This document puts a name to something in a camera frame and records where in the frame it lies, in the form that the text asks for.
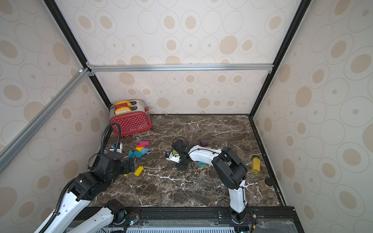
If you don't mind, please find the red polka dot toy toaster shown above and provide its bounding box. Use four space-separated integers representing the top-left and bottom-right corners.
109 100 153 136

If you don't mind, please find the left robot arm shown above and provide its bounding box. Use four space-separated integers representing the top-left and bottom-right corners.
36 151 135 233

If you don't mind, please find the purple triangular block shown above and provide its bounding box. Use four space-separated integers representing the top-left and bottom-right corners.
200 141 208 147

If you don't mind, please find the black corner frame post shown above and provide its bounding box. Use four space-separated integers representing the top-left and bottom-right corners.
43 0 111 109
249 0 311 119

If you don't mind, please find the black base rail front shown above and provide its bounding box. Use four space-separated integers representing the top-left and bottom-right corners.
95 206 304 233

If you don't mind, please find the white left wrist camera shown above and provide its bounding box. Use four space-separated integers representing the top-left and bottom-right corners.
109 143 123 153

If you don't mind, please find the toy bread slice front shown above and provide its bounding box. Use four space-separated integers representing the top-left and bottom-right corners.
115 106 132 115

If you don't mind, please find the light blue triangular block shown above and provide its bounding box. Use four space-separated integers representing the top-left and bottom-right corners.
141 148 149 155

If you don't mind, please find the toy bread slice rear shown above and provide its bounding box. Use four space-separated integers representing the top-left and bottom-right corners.
114 101 137 109

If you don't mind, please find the yellow toy bottle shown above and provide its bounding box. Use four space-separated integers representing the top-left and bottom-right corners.
251 155 260 173

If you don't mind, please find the silver aluminium rail back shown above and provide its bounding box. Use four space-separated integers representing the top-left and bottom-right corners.
89 63 274 72

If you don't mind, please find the silver aluminium rail left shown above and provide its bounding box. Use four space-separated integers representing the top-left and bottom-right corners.
1 68 89 172

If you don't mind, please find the toy bread slice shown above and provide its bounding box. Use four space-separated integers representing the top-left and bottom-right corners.
115 106 132 115
114 101 137 109

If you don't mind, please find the magenta rectangular block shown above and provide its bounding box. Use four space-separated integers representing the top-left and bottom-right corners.
140 141 149 146

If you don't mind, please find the teal rectangular block upper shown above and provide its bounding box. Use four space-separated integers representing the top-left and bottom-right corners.
134 150 143 158

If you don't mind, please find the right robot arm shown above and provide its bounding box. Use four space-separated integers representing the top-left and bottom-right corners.
165 139 248 224

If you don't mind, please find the silver aluminium rail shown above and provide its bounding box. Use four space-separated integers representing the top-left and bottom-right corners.
89 63 274 72
1 68 89 172

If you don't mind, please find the black corner frame post left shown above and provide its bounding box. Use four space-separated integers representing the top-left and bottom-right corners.
43 0 111 109

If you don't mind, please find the black lid wooden jar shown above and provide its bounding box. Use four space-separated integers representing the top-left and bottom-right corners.
258 177 275 191

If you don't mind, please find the black corner frame post right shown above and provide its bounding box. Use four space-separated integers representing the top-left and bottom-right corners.
249 0 311 119

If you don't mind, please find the black corrugated cable hose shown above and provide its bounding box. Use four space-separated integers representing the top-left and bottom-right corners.
99 122 121 156

